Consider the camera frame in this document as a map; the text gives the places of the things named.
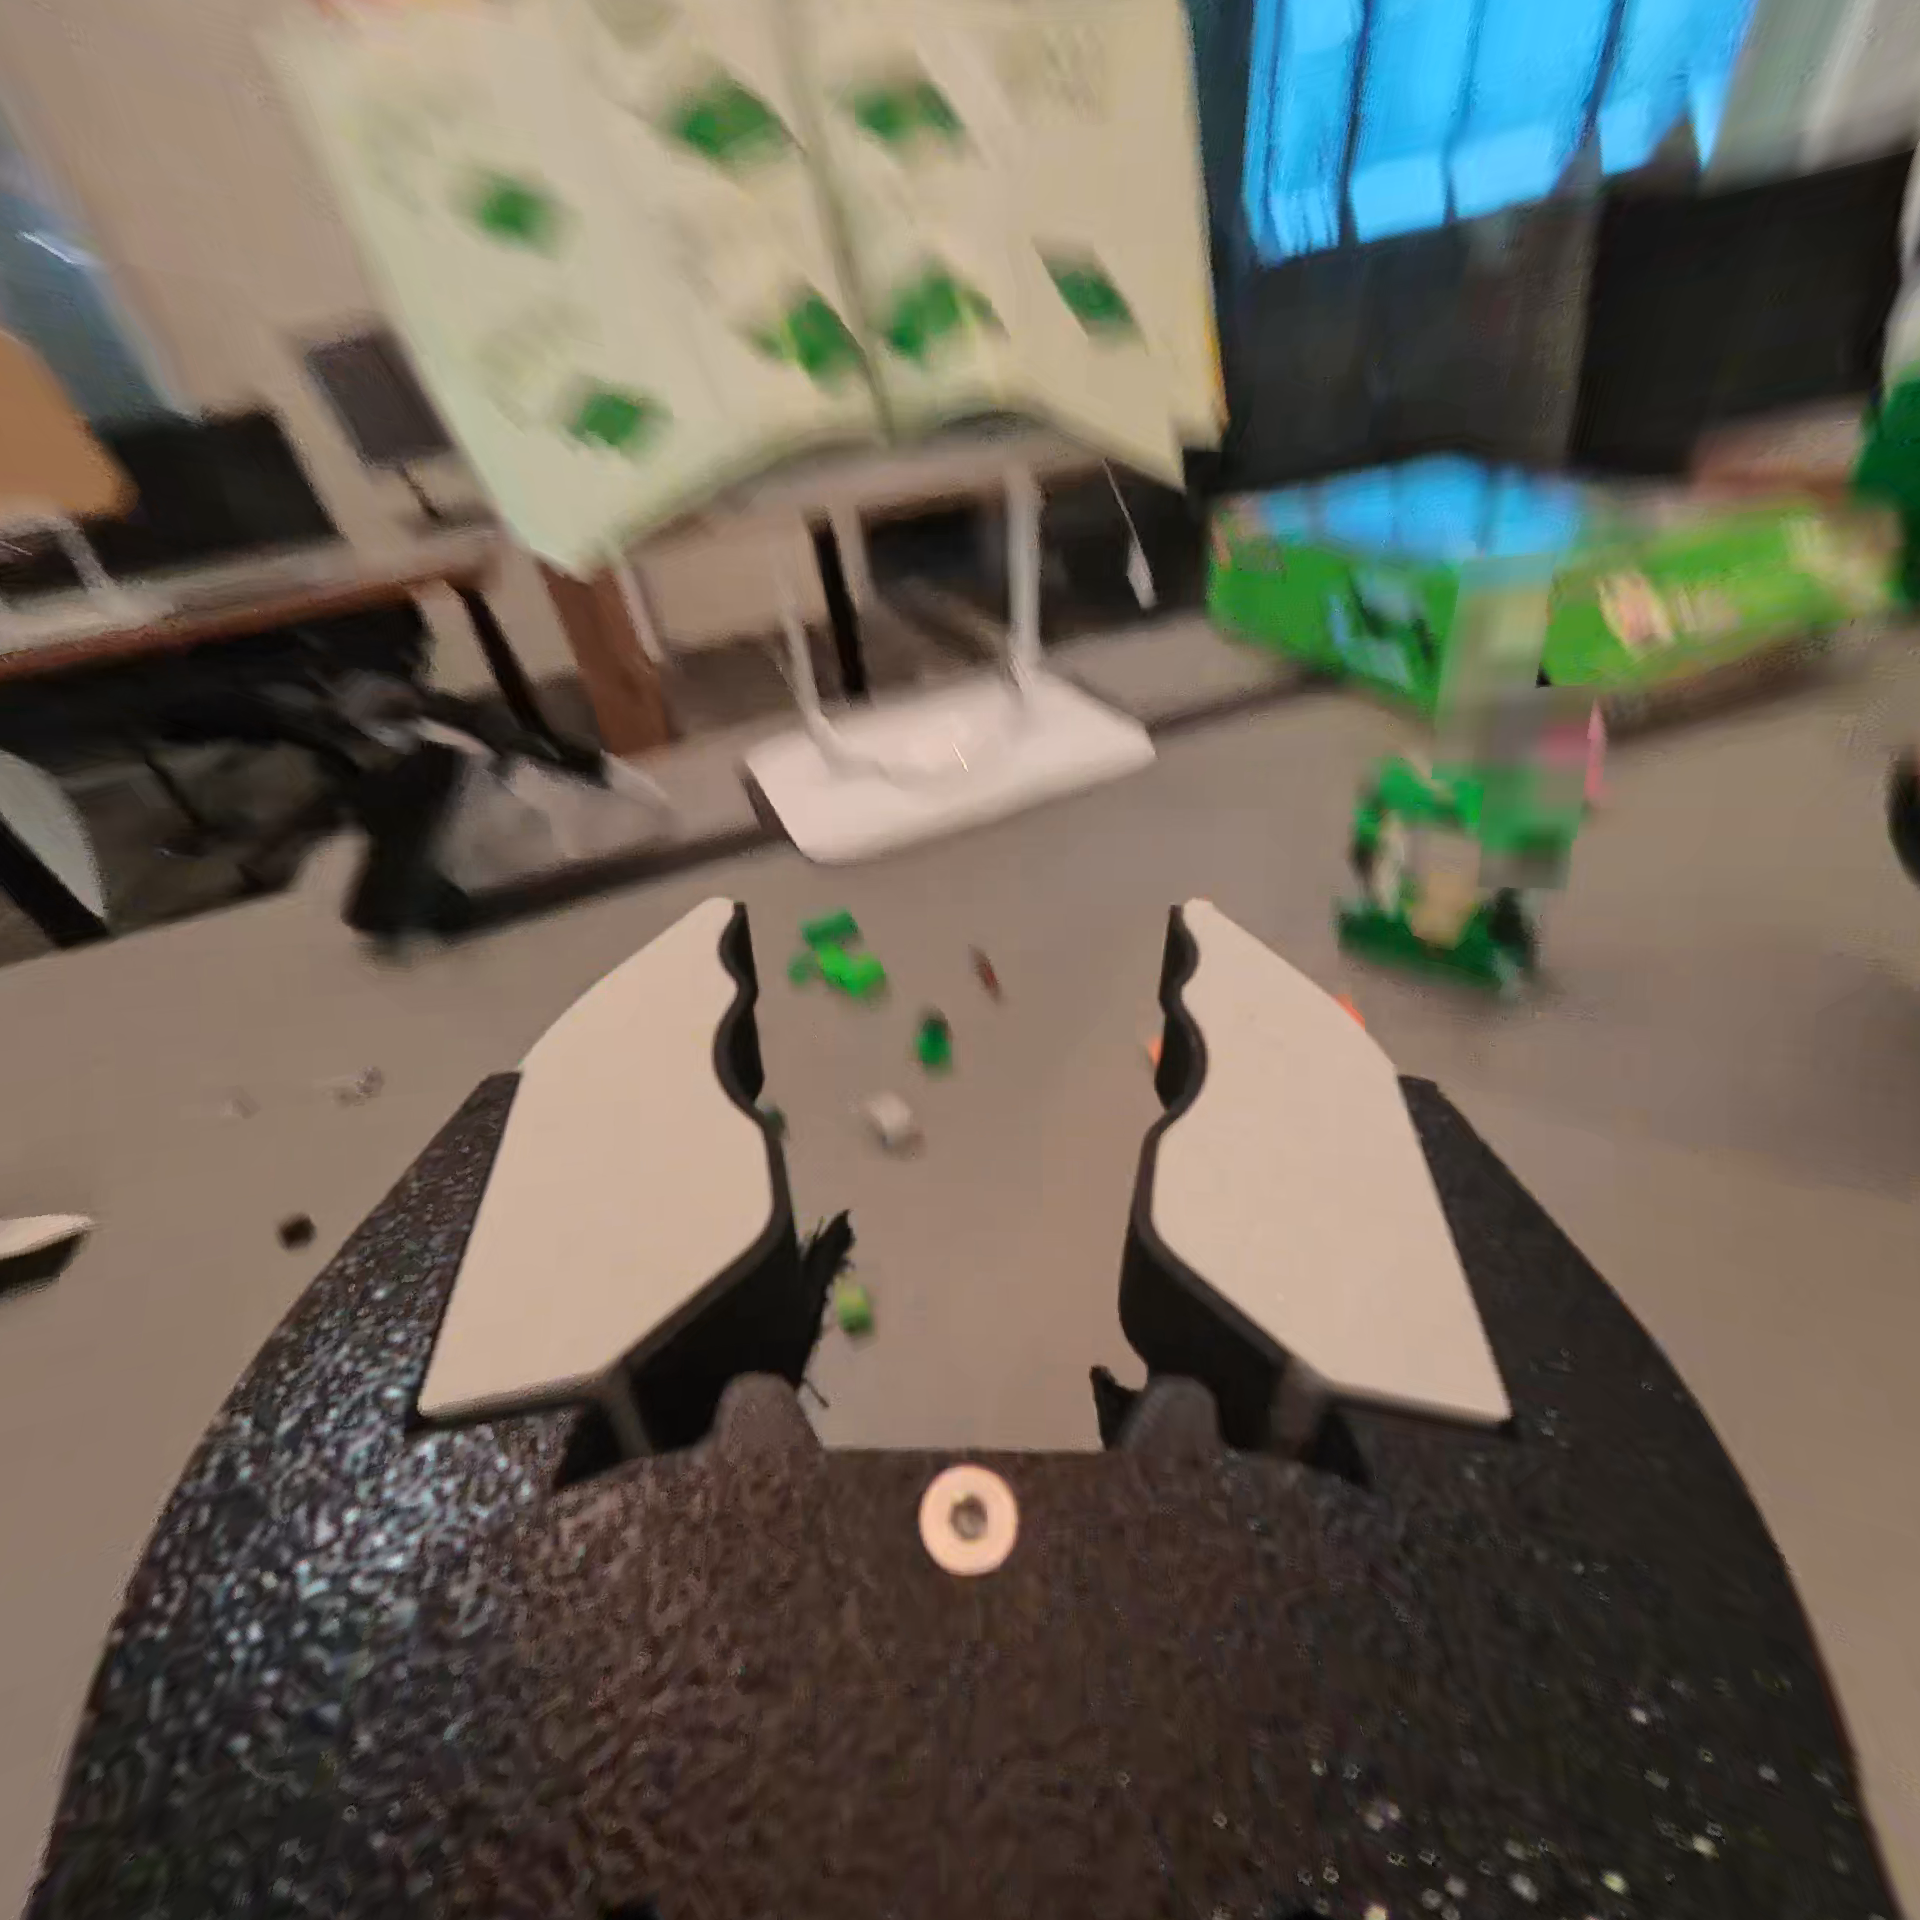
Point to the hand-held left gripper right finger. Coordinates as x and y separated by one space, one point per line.
1304 1201

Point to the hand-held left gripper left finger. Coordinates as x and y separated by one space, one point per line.
600 1201

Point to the small green lego pieces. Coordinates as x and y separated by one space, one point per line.
849 972

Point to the green lego block build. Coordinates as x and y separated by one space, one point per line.
1394 818

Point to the lego instruction booklet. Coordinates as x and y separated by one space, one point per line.
674 300

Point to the grey lego brick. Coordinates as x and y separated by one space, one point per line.
892 1123

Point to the brown lego bar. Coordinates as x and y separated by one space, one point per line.
987 972

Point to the green lego box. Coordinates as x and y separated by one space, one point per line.
1321 584

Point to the white book stand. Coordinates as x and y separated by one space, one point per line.
961 765

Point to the detached white gripper jaw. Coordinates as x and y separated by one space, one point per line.
38 1239

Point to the wood-edged office desk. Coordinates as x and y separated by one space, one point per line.
225 601

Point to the small tablet on stand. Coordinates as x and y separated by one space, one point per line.
374 404

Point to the empty wooden book stand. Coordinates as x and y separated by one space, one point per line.
52 434

